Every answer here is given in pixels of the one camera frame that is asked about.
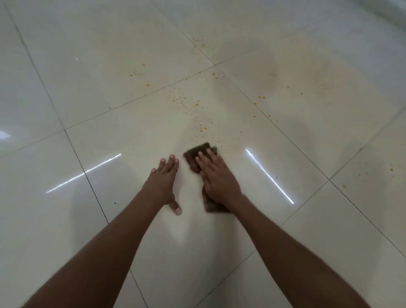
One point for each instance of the person's left hand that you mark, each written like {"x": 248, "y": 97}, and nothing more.
{"x": 161, "y": 187}

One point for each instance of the person's right hand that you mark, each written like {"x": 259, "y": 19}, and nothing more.
{"x": 219, "y": 182}

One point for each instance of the person's left little finger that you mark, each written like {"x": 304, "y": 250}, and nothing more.
{"x": 151, "y": 177}

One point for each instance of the person's right fingers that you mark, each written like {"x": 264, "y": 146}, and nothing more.
{"x": 207, "y": 160}

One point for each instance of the person's left thumb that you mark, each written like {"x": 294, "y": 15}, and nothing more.
{"x": 175, "y": 208}

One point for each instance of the person's left middle finger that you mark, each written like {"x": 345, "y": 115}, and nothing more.
{"x": 169, "y": 168}

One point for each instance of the brown cleaning cloth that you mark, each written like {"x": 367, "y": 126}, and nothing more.
{"x": 191, "y": 154}

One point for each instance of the person's right forearm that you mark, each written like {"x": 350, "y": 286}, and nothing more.
{"x": 291, "y": 253}

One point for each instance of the person's left forearm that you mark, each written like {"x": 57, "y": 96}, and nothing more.
{"x": 104, "y": 250}

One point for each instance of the scattered orange crumbs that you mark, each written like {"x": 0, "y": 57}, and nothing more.
{"x": 202, "y": 128}

